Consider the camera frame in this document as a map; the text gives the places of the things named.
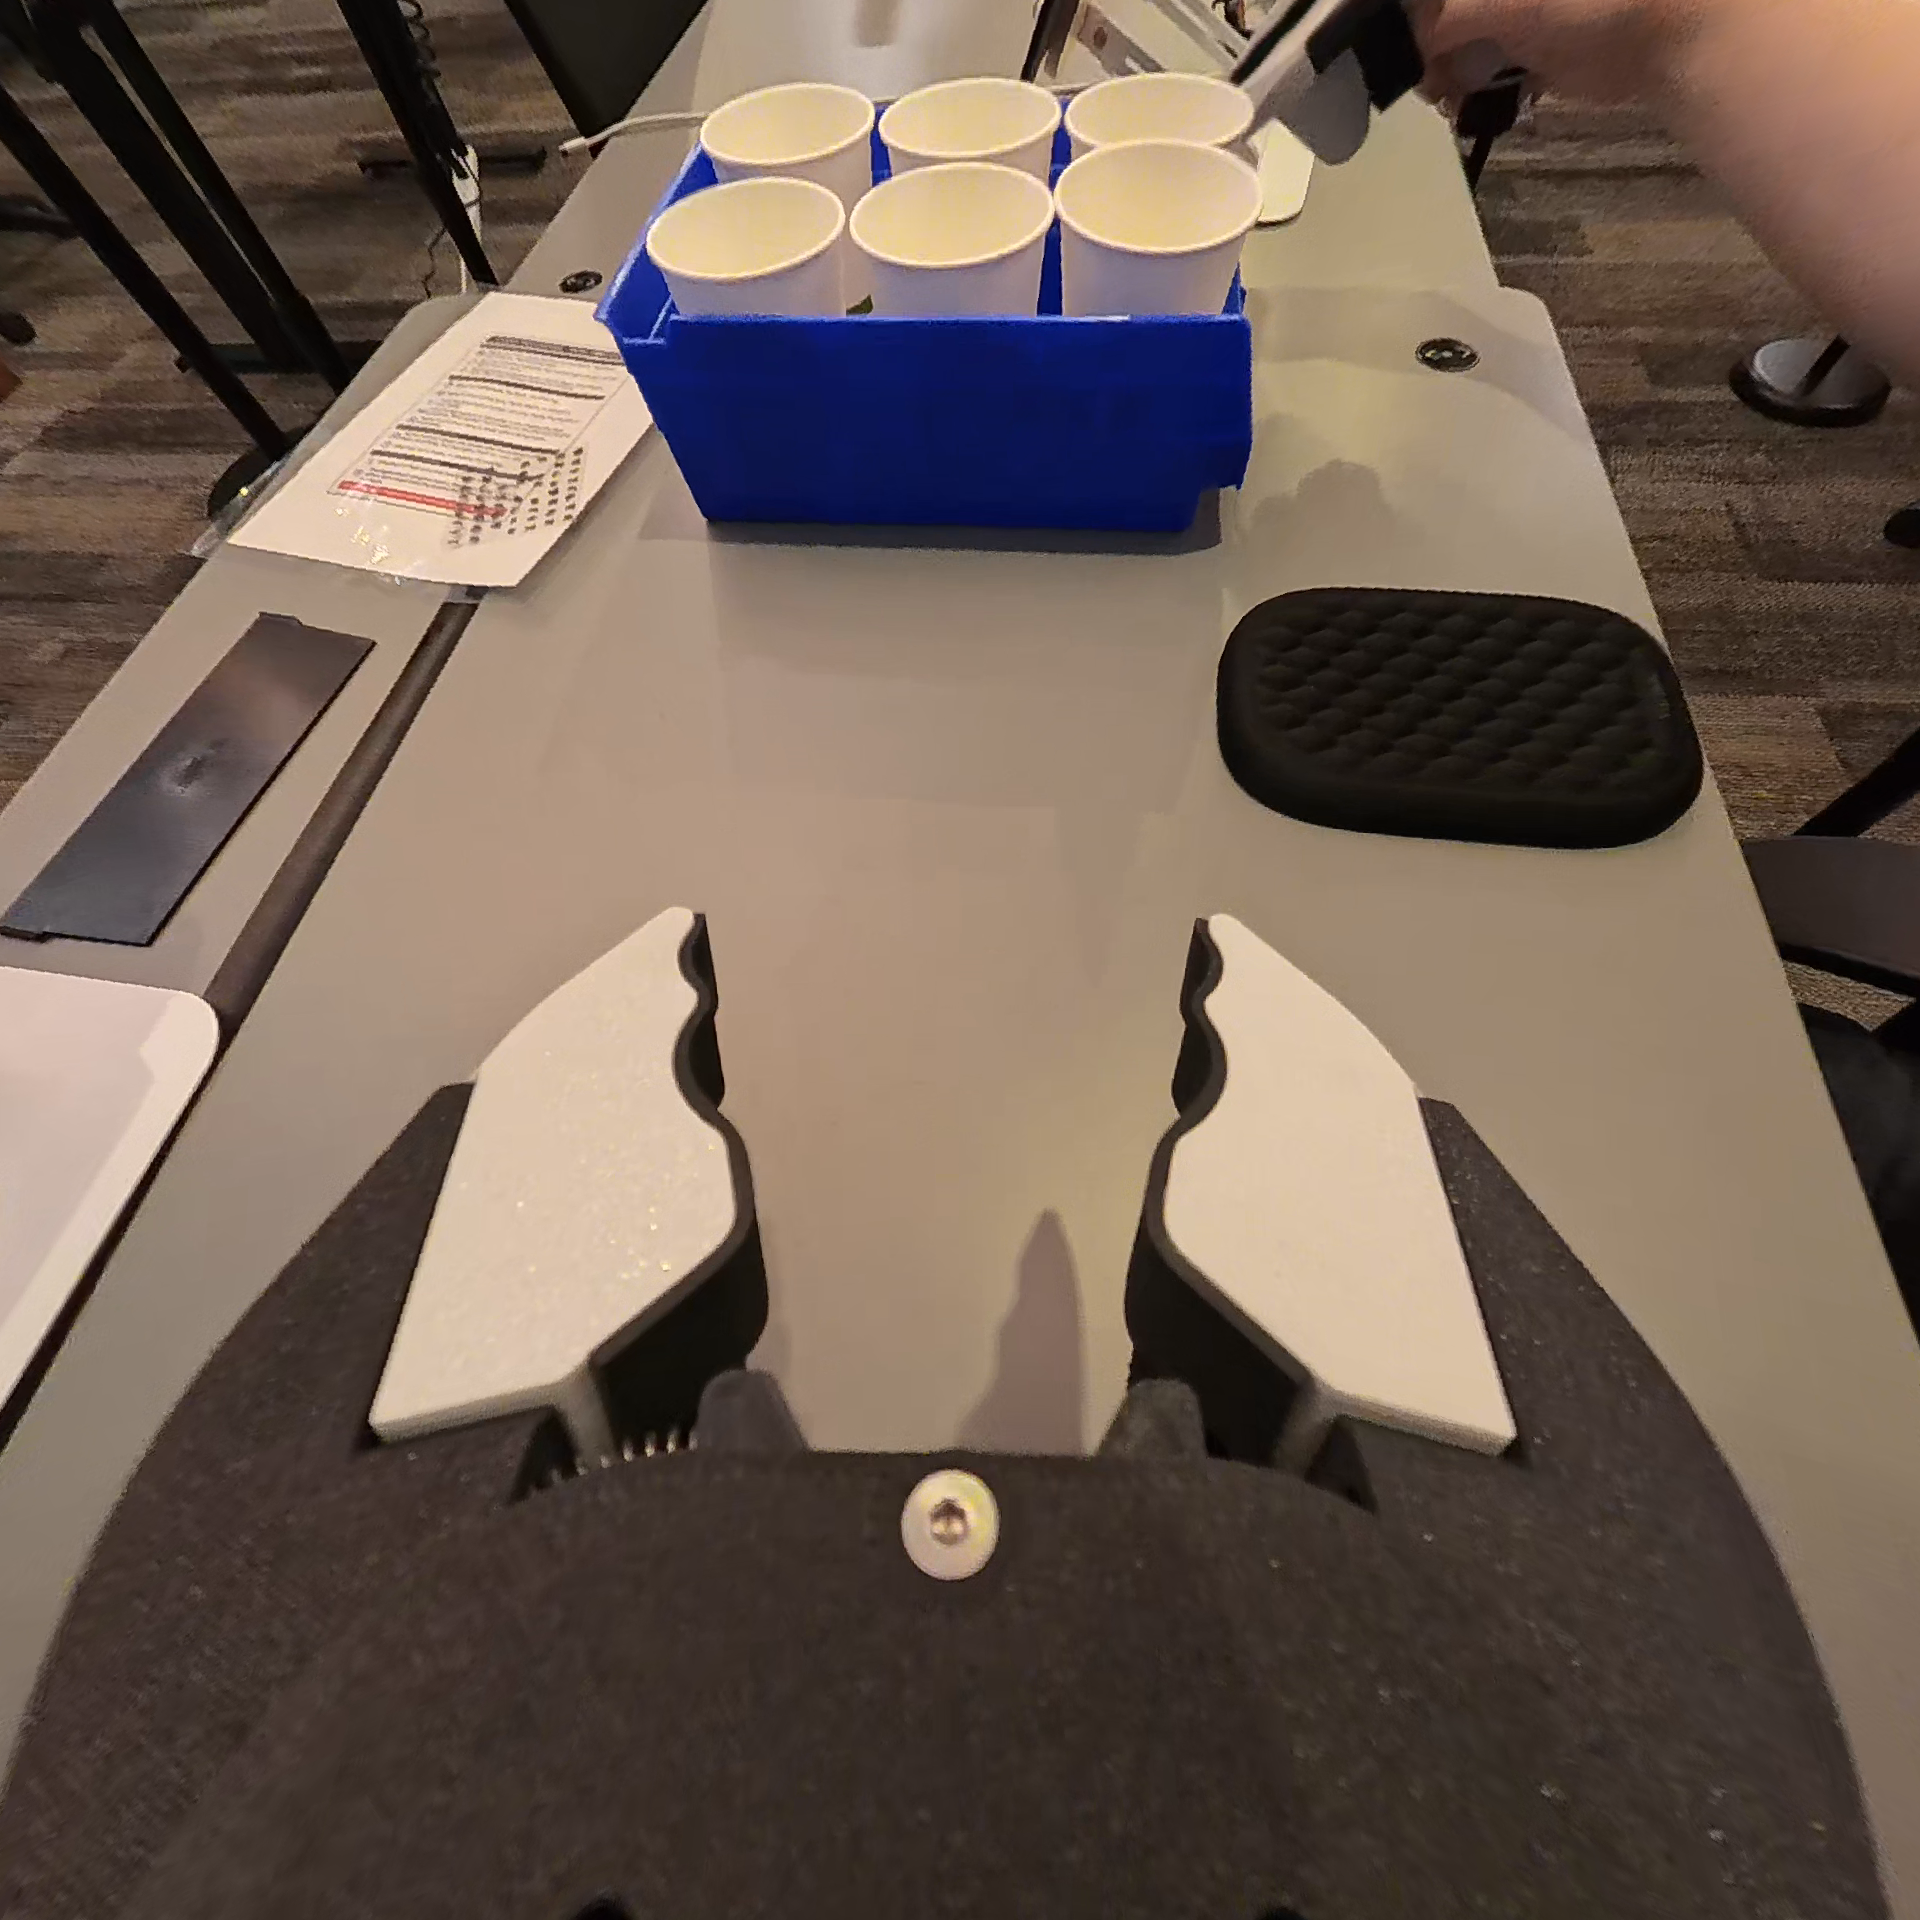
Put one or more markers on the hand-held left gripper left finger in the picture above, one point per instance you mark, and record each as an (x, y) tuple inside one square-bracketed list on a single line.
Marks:
[(554, 1231)]

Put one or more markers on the person's right forearm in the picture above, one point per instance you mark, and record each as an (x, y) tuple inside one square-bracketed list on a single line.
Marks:
[(1770, 135)]

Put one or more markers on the black quilted wrist pad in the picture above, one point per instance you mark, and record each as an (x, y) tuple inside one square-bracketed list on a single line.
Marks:
[(1454, 721)]

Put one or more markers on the black high-back chair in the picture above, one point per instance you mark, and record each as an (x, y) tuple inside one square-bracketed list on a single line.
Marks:
[(600, 60)]

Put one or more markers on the dark chair armrest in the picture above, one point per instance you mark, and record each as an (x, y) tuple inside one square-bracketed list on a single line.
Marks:
[(1845, 908)]

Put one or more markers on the person's right hand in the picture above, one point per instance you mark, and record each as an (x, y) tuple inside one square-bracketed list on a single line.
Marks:
[(1479, 38)]

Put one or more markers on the blue plastic bin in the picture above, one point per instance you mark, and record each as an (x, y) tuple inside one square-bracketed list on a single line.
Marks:
[(931, 405)]

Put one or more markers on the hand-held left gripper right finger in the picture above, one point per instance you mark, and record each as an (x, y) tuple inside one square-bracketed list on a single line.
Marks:
[(1335, 1231)]

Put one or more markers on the person's black clothed torso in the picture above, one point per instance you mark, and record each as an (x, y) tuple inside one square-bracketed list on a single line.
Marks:
[(1868, 1170)]

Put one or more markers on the black round-base floor stand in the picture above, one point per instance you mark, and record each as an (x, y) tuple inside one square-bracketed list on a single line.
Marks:
[(1809, 383)]

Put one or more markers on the black desk strip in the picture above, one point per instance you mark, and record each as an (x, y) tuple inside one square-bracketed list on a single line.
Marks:
[(195, 781)]

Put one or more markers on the printed sheet in plastic sleeve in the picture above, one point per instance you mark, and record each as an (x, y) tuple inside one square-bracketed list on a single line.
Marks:
[(450, 435)]

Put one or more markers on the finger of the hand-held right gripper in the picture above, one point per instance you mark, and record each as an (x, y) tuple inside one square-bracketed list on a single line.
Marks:
[(1282, 45)]

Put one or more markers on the black framed board stand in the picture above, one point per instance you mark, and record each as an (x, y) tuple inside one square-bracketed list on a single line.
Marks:
[(429, 135), (151, 225)]

